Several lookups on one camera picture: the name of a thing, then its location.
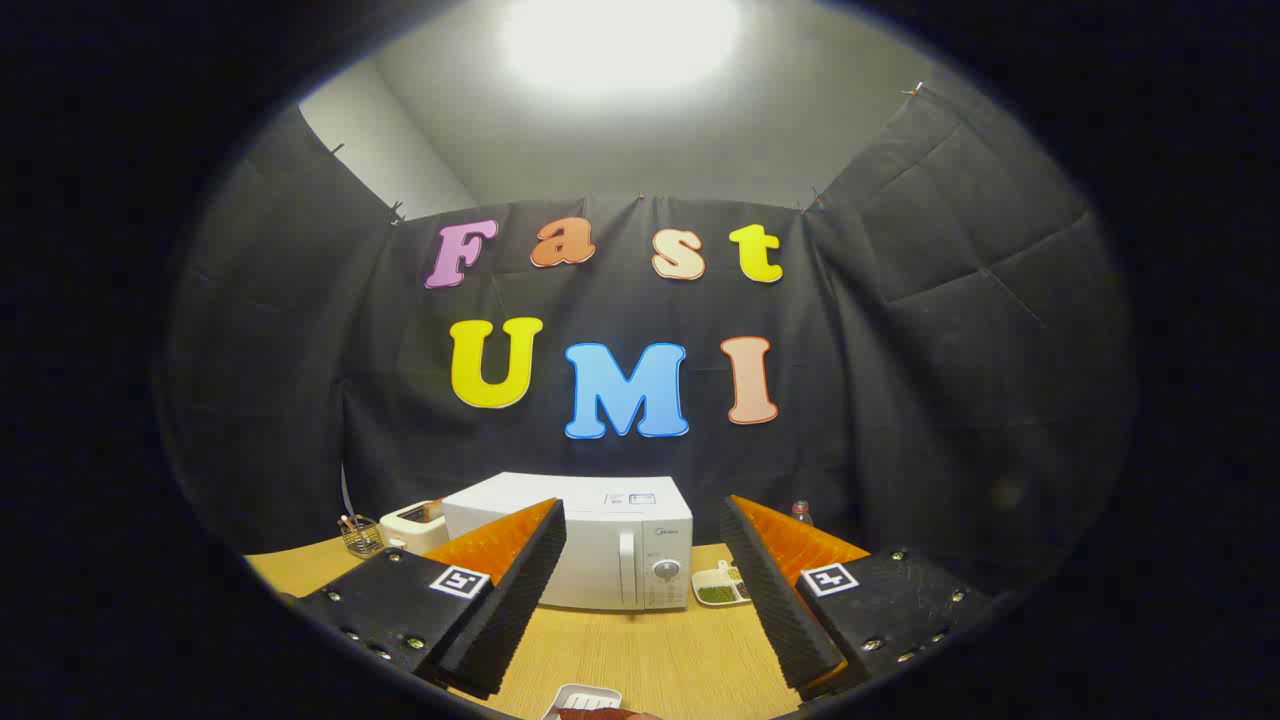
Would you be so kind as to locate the white divided dish of beans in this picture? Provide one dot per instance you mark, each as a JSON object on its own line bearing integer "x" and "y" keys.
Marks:
{"x": 716, "y": 590}

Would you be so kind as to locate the small white ribbed plate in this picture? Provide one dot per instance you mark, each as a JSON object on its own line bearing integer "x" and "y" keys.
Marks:
{"x": 585, "y": 693}

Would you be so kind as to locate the white toaster oven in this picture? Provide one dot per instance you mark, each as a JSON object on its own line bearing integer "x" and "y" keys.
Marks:
{"x": 620, "y": 510}

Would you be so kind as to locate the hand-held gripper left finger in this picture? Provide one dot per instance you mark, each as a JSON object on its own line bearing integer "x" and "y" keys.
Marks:
{"x": 520, "y": 610}

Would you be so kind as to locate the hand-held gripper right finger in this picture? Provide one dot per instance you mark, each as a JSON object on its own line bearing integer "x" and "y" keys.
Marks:
{"x": 770, "y": 600}

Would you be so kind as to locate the clear bottle with red label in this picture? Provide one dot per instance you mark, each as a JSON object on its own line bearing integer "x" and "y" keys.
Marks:
{"x": 801, "y": 514}

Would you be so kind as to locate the white pop-up toaster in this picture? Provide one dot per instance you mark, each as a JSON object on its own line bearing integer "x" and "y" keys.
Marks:
{"x": 408, "y": 530}

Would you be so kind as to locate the red-brown meat piece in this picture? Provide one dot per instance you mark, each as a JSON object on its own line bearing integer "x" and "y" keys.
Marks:
{"x": 605, "y": 714}

